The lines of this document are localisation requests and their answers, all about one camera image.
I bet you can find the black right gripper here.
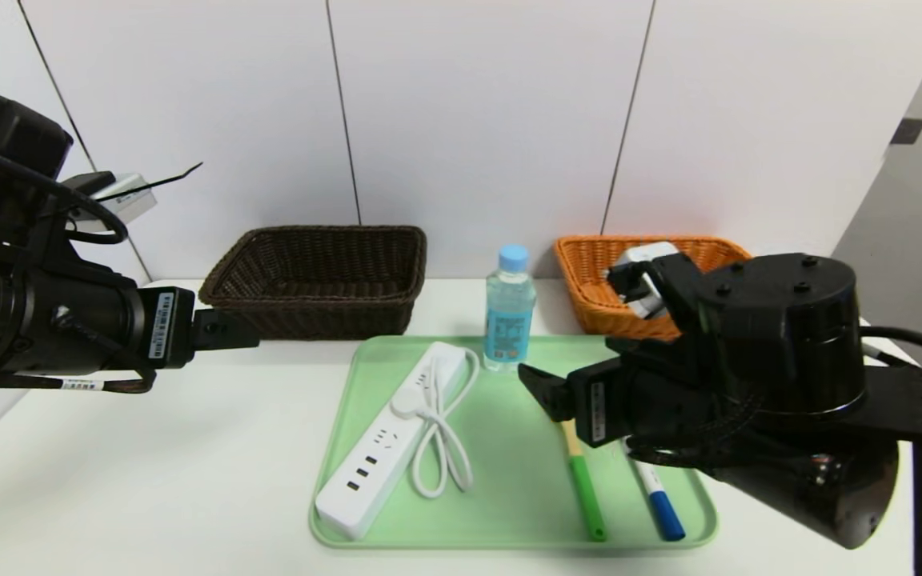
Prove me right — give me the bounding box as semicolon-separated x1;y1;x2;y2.
517;356;715;449

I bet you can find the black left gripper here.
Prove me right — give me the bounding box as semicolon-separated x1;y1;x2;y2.
44;270;260;377

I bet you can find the clear water bottle blue label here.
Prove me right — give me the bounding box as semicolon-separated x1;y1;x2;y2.
483;244;537;374

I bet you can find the white marker blue cap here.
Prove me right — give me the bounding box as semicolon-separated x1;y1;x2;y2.
625;448;687;543

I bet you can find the dark brown wicker basket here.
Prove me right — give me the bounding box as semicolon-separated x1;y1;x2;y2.
198;225;427;341

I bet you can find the orange wicker basket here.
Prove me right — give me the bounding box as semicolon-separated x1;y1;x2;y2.
554;234;752;342

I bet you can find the light green plastic tray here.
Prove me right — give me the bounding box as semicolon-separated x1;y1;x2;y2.
309;334;720;553

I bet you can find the thin black zip tie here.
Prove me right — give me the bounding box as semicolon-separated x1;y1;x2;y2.
101;162;204;202

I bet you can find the white power strip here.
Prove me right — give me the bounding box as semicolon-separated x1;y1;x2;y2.
315;342;468;542

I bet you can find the yellow spatula green handle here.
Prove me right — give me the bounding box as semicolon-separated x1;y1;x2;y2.
560;420;609;544

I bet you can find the white power cord with plug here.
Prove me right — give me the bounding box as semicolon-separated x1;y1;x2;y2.
391;348;480;500

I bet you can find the braided cable with white label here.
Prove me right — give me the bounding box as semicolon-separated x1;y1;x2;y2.
0;366;158;395

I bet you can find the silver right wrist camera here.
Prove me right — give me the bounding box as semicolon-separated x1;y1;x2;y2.
607;242;704;321

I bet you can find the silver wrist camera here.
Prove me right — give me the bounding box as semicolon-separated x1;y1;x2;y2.
61;170;158;234
607;242;704;321

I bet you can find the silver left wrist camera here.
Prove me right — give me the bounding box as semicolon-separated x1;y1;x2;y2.
61;170;158;234

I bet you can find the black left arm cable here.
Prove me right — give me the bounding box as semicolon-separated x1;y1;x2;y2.
0;136;130;246

